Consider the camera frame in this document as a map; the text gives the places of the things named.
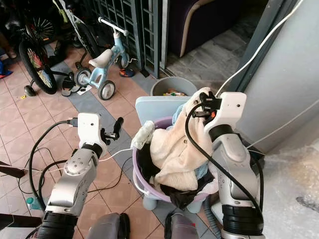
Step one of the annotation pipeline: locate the beige fleece garment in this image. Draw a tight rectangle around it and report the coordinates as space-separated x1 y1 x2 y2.
150 87 215 193

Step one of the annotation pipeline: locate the small white cloth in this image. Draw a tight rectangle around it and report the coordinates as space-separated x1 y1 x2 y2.
131 120 155 150

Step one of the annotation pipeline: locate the light blue garment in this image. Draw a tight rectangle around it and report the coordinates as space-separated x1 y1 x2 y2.
171 102 191 125

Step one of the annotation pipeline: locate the grey plastic bucket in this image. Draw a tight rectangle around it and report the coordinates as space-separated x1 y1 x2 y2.
151 76 199 98

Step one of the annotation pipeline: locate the purple laundry basket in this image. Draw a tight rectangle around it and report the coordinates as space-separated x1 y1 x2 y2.
132 116 221 206

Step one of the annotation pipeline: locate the light blue kids balance bike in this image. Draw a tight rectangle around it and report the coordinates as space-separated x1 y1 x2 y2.
74 17 130 101

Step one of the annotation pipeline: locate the dark purple sofa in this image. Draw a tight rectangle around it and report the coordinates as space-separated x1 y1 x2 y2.
167 0 271 58

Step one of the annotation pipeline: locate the white garment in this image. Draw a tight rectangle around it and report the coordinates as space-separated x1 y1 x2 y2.
204 172 221 196

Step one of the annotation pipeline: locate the grey left robot leg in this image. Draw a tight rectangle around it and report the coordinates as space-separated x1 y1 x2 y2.
88 213 131 239

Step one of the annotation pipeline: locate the grey robot leg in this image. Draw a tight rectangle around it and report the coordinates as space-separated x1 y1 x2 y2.
88 213 131 239
163 212 203 239

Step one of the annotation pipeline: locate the black garment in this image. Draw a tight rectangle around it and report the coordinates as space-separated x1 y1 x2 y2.
137 143 211 210

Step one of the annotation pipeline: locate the black kids bicycle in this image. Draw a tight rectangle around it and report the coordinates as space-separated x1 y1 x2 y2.
4 0 76 97

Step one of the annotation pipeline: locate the clear plastic water bottle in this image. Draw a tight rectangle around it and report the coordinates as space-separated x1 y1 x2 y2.
26 197 46 211

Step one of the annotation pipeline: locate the dark metal gate grille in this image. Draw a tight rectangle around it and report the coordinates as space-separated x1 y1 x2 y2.
87 0 168 79

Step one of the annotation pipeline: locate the dark wooden furniture leg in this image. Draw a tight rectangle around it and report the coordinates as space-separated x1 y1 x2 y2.
0 164 21 179

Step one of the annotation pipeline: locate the grey right robot leg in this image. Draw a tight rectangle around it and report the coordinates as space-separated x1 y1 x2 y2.
163 212 203 239

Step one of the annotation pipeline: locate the dark wooden furniture bar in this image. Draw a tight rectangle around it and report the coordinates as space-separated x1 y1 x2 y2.
0 213 43 230

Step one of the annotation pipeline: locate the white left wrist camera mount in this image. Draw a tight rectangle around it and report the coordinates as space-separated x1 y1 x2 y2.
78 113 107 148

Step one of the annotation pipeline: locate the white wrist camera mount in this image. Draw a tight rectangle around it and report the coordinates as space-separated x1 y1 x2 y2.
208 92 248 136
78 113 107 148

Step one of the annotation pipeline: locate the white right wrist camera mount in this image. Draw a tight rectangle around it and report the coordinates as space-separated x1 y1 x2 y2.
208 92 248 136

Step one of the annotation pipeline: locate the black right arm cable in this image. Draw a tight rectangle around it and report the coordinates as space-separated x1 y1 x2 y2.
184 102 266 217

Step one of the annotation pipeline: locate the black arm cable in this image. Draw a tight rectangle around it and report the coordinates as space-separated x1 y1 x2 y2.
28 119 80 210
184 102 266 217

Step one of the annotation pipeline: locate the thin black floor cable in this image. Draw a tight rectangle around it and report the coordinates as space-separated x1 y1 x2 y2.
100 154 136 194

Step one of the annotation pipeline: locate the white wall cable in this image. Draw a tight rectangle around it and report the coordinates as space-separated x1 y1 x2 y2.
214 0 306 98

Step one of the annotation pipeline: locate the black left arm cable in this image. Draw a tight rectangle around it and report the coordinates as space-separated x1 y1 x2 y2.
28 119 80 210

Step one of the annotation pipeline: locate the grey corrugated hose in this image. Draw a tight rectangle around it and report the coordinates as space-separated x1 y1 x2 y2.
203 208 223 239

